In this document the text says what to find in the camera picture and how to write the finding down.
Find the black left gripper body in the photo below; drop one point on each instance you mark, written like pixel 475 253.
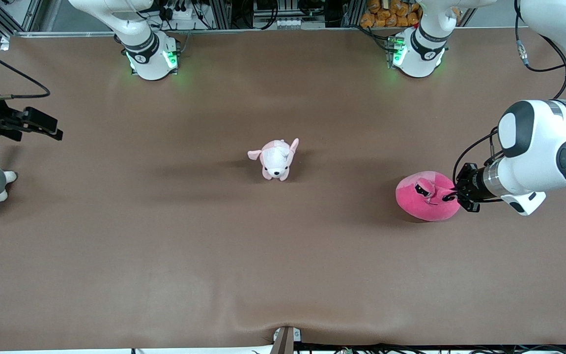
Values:
pixel 469 189

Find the round pink plush toy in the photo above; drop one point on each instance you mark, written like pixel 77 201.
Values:
pixel 423 204

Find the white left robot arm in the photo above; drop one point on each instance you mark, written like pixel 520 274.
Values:
pixel 538 142

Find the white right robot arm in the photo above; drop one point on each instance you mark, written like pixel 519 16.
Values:
pixel 150 64

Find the white power strip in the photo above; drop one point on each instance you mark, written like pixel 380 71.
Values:
pixel 182 12

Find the white and pink plush dog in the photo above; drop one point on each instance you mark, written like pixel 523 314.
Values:
pixel 275 160

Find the brown table mat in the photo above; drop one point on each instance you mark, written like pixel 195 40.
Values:
pixel 283 255

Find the pile of orange snack bags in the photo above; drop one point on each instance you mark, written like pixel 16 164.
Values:
pixel 386 14

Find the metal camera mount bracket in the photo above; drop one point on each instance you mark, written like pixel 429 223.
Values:
pixel 284 341

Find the aluminium table edge rail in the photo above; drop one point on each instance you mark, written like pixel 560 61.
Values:
pixel 273 31

